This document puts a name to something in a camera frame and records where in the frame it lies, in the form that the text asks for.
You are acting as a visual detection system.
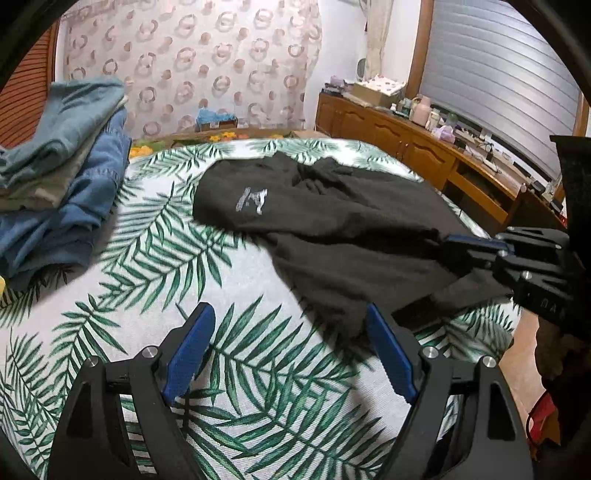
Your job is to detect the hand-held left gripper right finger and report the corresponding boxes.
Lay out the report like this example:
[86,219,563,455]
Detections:
[365,302,536,480]

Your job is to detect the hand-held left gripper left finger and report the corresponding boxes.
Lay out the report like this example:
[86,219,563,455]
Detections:
[46,302,218,480]

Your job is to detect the beige curtain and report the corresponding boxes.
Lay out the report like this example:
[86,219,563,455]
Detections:
[365,0,389,84]

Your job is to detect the grey folded garment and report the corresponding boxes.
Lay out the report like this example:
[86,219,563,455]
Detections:
[0,97,130,213]

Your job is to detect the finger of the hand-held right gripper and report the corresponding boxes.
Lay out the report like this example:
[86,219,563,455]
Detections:
[456,250,500,278]
[444,233,515,256]

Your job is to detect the person's right hand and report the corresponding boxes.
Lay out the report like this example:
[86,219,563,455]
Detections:
[534,322,568,381]

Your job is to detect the cardboard box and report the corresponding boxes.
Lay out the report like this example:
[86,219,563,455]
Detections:
[353,76,407,108]

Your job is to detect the wooden louvered wardrobe door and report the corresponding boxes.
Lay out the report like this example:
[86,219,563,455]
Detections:
[0,23,63,148]

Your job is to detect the blue denim jeans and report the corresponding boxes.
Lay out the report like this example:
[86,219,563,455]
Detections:
[0,108,134,291]

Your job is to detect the pink bottle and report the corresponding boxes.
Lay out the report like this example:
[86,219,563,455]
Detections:
[412,95,432,125]

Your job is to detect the person's red clothing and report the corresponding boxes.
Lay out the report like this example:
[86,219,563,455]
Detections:
[529,390,561,444]

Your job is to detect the leaf print bedsheet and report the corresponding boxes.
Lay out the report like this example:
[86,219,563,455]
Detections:
[0,137,522,480]

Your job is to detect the grey window blind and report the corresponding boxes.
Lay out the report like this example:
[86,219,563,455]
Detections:
[418,0,583,181]

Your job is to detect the light blue folded garment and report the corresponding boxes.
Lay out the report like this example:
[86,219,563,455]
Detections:
[0,78,127,190]

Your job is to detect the blue plastic packet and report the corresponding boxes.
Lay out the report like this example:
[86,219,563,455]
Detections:
[196,108,238,132]

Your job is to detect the floral blanket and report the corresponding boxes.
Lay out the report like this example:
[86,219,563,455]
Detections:
[127,129,324,160]

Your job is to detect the wooden sideboard cabinet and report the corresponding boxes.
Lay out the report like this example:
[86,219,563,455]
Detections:
[316,92,568,236]

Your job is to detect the circle print curtain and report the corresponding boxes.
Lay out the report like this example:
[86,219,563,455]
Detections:
[60,0,324,139]

